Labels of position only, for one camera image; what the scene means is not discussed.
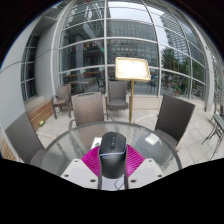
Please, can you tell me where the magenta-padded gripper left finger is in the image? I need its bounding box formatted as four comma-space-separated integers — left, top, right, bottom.
60, 145, 102, 191

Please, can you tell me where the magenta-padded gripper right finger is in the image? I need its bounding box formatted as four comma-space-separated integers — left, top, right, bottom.
124, 144, 165, 191

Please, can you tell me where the black computer mouse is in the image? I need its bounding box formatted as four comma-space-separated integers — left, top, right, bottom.
98, 131, 128, 180

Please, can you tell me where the grey wicker chair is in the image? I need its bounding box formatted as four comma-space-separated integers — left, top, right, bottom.
4, 111, 48, 167
68, 91, 114, 131
50, 83, 73, 120
105, 80, 130, 113
146, 93, 197, 153

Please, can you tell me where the curved wooden slat bench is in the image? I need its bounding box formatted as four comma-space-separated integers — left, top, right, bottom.
0, 100, 55, 162

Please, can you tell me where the dark metal outdoor furniture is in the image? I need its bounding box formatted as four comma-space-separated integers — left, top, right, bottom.
201, 99, 224, 161

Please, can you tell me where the gold menu display stand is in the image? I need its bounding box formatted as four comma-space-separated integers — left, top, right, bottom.
114, 56, 152, 124

